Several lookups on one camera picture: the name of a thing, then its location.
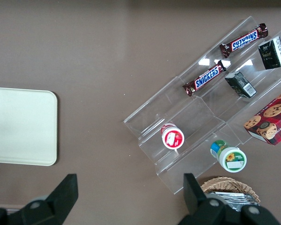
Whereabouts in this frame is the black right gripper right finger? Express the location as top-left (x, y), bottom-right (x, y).
top-left (177, 172), bottom-right (281, 225)

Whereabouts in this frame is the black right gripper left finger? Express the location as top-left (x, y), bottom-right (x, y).
top-left (0, 173), bottom-right (79, 225)

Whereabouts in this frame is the light tan wicker basket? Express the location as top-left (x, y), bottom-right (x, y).
top-left (200, 176), bottom-right (261, 211)

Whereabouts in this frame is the cream plastic tray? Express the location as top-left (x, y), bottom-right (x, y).
top-left (0, 87), bottom-right (58, 167)

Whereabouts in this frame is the aluminium foil container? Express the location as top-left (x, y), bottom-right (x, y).
top-left (207, 191), bottom-right (260, 211)

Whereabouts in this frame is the green lid yogurt cup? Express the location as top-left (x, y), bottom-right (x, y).
top-left (210, 140), bottom-right (247, 173)

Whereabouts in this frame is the red lid yogurt cup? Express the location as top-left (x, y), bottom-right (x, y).
top-left (161, 122), bottom-right (185, 150)

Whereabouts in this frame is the clear acrylic tiered display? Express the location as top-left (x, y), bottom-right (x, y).
top-left (123, 15), bottom-right (281, 195)

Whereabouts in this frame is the red tartan cookie box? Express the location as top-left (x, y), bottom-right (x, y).
top-left (244, 86), bottom-right (281, 146)

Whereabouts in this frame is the Snickers chocolate bar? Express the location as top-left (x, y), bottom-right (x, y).
top-left (182, 59), bottom-right (228, 98)
top-left (219, 22), bottom-right (269, 60)

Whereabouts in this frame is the small dark green box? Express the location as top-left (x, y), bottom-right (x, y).
top-left (224, 71), bottom-right (258, 98)

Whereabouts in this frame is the dark box with white side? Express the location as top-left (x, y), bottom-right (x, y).
top-left (258, 37), bottom-right (281, 70)

